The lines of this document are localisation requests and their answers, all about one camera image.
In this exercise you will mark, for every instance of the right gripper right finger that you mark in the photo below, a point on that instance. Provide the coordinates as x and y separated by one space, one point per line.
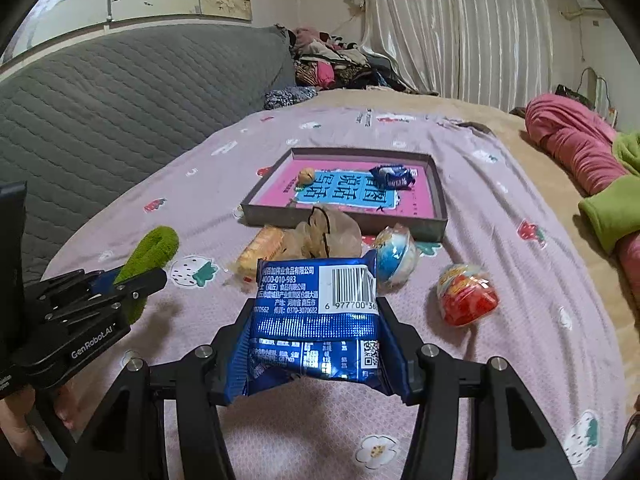
510 438

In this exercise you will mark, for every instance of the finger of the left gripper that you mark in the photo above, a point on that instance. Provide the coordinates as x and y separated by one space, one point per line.
112 306
69 287

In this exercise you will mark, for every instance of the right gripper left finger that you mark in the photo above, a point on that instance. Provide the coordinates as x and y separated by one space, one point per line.
127 436

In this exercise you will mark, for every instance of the green fuzzy scrunchie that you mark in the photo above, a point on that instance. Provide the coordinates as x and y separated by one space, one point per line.
154 251

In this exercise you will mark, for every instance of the blue snack packet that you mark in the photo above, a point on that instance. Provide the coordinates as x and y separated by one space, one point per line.
316 318

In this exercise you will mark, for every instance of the person's left hand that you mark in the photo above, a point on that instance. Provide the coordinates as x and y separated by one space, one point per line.
16 429

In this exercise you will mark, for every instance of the red surprise egg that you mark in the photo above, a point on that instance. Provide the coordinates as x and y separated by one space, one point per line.
465 294

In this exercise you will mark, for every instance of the grey quilted headboard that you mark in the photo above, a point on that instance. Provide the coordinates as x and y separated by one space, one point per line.
86 123

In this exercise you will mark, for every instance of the orange wrapped biscuit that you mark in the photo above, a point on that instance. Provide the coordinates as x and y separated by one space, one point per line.
264 246

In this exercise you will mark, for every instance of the blue white surprise egg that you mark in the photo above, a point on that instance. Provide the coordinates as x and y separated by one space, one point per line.
396 256

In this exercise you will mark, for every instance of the green fleece garment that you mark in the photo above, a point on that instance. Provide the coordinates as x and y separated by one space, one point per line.
614 212

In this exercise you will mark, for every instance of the beige sheer scrunchie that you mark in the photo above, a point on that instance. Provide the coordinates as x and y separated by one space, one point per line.
326 233

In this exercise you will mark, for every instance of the walnut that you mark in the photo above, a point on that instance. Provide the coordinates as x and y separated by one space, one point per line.
306 176

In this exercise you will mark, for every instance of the grey shallow box tray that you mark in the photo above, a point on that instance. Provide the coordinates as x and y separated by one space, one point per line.
423 230

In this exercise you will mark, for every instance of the blue patterned cloth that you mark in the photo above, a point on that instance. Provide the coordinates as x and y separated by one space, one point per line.
288 96

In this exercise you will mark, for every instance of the small blue candy packet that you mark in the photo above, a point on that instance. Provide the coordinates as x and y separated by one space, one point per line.
392 177

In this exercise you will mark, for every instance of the pink quilt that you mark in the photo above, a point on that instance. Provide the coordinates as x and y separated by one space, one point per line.
581 141

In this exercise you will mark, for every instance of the tan bed sheet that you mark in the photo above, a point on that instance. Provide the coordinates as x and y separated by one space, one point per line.
555 185

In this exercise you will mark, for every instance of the pile of clothes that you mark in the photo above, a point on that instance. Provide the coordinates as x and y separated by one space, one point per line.
328 62

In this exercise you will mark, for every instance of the cluttered side desk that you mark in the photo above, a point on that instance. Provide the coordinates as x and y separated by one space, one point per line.
592 92

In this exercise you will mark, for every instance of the white striped curtain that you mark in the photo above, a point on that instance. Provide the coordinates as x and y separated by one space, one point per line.
490 52

